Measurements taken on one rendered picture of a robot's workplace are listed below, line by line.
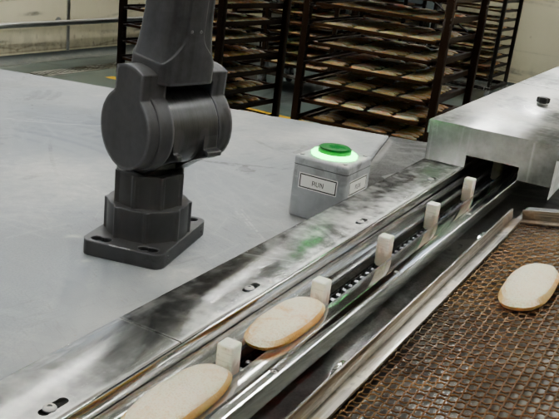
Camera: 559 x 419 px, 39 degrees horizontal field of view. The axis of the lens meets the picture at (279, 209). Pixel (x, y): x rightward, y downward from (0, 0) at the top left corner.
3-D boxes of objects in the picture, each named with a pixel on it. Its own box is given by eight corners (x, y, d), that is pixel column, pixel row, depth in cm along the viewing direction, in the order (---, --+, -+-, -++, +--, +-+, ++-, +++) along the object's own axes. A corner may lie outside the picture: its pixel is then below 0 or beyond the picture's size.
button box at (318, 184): (311, 224, 103) (322, 141, 99) (367, 241, 99) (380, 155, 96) (279, 241, 96) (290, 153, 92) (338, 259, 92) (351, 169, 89)
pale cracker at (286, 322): (295, 297, 67) (297, 284, 66) (335, 310, 65) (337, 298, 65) (230, 341, 58) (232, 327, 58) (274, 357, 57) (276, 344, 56)
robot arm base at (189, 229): (134, 217, 89) (79, 253, 78) (138, 147, 86) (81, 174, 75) (205, 232, 87) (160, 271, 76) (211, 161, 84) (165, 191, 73)
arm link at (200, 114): (160, 170, 84) (117, 177, 80) (166, 74, 81) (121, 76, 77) (217, 195, 78) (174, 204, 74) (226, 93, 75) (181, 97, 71)
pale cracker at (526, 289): (519, 267, 66) (519, 254, 66) (566, 273, 65) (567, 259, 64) (487, 308, 58) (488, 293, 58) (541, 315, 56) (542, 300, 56)
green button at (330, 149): (326, 153, 97) (328, 140, 96) (355, 160, 95) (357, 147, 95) (310, 159, 94) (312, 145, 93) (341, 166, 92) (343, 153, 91)
